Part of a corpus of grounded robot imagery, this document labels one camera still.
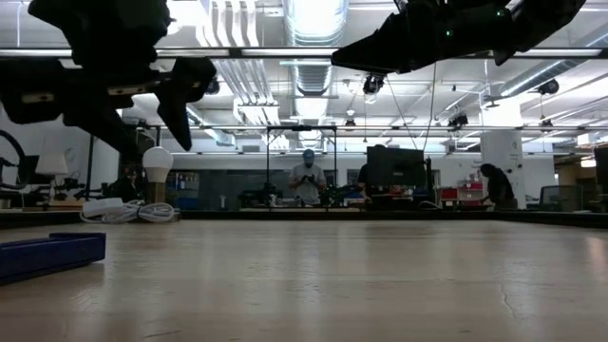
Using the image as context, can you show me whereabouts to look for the red storage bins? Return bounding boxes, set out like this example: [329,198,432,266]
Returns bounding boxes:
[439,179,485,208]

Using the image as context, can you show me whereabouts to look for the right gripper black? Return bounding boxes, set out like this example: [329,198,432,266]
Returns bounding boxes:
[331,0,517,75]

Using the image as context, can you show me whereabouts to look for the blue cabinet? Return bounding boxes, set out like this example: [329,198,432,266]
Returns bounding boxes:
[165,170,200,210]

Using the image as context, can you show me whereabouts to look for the silver ceiling duct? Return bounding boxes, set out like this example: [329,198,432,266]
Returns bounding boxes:
[283,0,351,149]

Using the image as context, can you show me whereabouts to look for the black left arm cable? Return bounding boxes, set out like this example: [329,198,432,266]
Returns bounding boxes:
[0,129,29,191]

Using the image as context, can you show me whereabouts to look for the black aluminium table frame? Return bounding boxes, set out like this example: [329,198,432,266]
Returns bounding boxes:
[0,207,608,231]

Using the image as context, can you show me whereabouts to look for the black monitor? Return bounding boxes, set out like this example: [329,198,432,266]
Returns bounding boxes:
[594,146,608,191]
[366,144,426,189]

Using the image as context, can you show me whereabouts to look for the white lampshade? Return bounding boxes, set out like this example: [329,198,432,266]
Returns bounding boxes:
[35,152,69,176]

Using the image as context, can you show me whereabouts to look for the person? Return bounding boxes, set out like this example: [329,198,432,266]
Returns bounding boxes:
[356,163,372,203]
[287,148,328,207]
[478,162,520,212]

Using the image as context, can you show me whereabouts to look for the black overhead beam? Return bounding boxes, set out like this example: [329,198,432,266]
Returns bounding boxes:
[0,46,608,60]

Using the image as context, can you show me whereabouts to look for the black stand frame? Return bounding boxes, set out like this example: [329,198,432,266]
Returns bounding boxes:
[264,124,339,210]
[83,123,161,200]

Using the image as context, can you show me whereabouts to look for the white light bulb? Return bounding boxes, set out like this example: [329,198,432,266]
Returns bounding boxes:
[141,145,175,206]

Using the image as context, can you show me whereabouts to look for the navy digital thermometer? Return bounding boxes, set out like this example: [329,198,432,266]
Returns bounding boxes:
[0,231,107,287]

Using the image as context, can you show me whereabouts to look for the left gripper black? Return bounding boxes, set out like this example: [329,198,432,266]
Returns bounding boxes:
[0,0,219,163]

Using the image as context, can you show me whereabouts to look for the white pillar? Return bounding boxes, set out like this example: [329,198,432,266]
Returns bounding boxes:
[480,128,528,210]

